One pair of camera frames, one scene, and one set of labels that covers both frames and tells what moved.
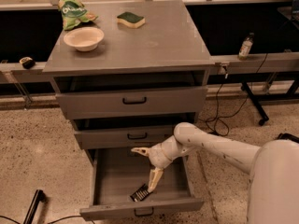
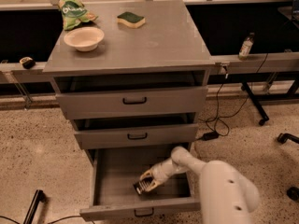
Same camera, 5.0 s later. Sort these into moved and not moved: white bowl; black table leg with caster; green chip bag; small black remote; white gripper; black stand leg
Moved: small black remote; white gripper
Not moved: white bowl; black table leg with caster; black stand leg; green chip bag
